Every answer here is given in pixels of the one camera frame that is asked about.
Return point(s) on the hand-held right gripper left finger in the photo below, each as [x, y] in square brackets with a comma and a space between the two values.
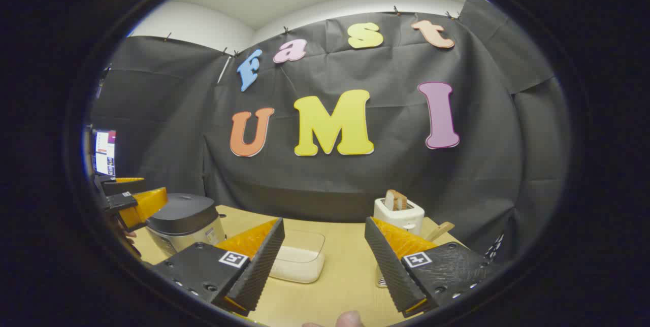
[259, 271]

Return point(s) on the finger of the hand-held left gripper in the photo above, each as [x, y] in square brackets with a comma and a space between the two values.
[114, 186]
[121, 201]

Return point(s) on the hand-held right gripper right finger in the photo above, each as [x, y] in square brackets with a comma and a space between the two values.
[388, 271]

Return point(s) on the white rice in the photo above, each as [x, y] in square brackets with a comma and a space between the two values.
[299, 266]

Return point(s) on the silver black rice cooker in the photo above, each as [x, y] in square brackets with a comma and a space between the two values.
[185, 215]

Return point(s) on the wooden spoon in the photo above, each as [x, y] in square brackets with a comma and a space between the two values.
[441, 230]

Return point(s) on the computer monitor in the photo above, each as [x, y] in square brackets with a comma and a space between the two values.
[105, 153]

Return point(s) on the clear plastic container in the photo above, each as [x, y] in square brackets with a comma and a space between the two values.
[304, 240]

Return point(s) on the white toaster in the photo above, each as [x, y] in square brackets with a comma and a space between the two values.
[406, 218]

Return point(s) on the toasted bread slice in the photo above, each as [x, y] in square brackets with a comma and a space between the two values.
[395, 200]

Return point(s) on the black backdrop cloth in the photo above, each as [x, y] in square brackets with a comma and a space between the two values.
[396, 174]

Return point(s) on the dark striped object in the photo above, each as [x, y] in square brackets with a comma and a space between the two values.
[495, 248]

